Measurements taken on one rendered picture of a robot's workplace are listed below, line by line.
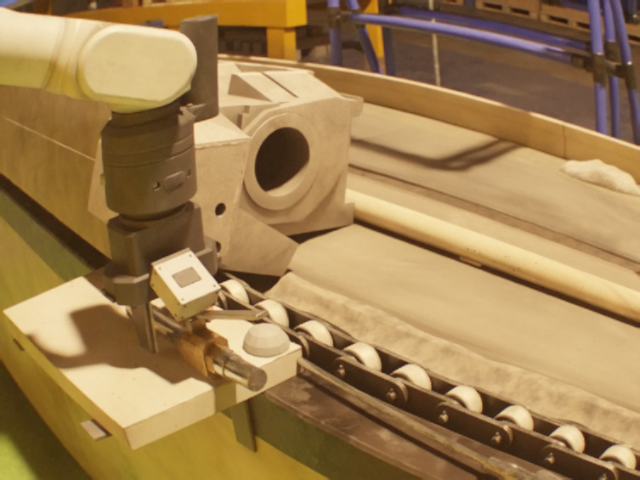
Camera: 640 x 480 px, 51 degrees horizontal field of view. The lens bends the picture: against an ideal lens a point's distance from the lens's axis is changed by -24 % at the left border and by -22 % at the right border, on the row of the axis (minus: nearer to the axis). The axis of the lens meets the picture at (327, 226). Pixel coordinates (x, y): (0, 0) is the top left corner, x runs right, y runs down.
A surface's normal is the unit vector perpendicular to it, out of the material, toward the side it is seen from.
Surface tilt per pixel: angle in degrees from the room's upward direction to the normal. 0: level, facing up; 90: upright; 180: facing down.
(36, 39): 71
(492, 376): 44
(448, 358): 51
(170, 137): 90
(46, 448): 0
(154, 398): 0
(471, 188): 0
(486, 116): 90
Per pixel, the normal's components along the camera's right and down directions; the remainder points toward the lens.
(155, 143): 0.43, 0.32
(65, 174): -0.74, 0.12
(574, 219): -0.04, -0.93
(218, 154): 0.67, 0.25
